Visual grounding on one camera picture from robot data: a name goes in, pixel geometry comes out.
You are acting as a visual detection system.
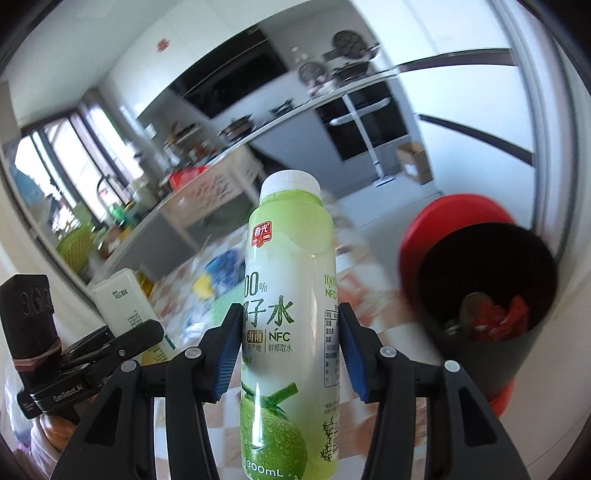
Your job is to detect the black kitchen faucet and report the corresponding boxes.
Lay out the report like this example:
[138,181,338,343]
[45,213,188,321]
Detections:
[95,174,132,206]

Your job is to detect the green plastic basket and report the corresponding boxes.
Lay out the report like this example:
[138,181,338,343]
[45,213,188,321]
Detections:
[55,228,105,271]

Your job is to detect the checked printed tablecloth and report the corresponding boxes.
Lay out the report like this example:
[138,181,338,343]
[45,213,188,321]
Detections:
[83,217,444,480]

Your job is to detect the green coconut water bottle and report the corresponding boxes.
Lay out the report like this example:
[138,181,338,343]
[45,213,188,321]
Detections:
[240,170,340,480]

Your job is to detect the round metal rack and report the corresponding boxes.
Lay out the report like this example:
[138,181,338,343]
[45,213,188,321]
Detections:
[298,62,325,84]

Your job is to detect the paper cup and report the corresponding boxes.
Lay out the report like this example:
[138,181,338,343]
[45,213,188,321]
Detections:
[459,292,492,330]

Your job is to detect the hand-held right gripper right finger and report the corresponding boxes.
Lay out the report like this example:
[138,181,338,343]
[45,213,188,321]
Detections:
[337,302,529,480]

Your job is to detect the black wok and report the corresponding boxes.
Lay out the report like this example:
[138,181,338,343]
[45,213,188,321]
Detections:
[330,62,372,79]

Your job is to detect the black built-in oven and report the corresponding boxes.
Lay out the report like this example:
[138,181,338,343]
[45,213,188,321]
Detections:
[316,83,416,162]

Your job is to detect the white refrigerator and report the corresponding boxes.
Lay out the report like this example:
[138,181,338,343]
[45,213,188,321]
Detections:
[342,0,541,204]

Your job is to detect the round black moulded pan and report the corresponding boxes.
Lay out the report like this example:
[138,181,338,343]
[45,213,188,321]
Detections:
[332,30,368,56]

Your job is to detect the metal cooking pot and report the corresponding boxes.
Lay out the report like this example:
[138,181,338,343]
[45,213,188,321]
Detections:
[217,117,254,139]

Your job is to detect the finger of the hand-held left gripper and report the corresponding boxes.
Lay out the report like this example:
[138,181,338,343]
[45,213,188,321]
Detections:
[58,320,165,370]

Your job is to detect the red and black trash bin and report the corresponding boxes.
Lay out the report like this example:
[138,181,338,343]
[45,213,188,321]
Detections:
[398,194,520,418]

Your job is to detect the person's left hand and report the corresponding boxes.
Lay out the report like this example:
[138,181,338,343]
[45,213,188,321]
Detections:
[32,406,88,457]

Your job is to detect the white laundry basket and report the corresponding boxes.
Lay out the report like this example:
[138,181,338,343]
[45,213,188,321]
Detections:
[159,150,269,247]

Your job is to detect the white upper cabinets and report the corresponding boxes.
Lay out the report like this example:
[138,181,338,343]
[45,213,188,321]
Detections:
[14,0,296,125]

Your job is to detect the pale bottle with green cap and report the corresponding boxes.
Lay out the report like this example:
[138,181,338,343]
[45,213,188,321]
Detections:
[91,270,176,367]

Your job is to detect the cardboard box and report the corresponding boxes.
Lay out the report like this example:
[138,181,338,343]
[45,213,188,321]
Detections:
[394,142,433,185]

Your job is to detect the black range hood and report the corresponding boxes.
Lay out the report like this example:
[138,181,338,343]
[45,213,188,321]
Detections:
[178,28,289,114]

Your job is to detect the red snack wrapper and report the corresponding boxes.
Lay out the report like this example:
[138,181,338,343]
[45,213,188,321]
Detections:
[473,295,529,340]

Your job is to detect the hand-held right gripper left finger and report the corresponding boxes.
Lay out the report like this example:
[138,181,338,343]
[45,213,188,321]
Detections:
[51,302,245,480]

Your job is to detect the white sliding door frame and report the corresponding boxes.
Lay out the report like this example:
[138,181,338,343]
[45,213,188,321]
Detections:
[489,0,591,259]

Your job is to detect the red plastic basket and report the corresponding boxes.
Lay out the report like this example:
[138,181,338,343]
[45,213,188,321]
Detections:
[168,167,208,190]

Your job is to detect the white mop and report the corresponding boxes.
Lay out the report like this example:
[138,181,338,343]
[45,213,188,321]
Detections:
[344,90,398,188]

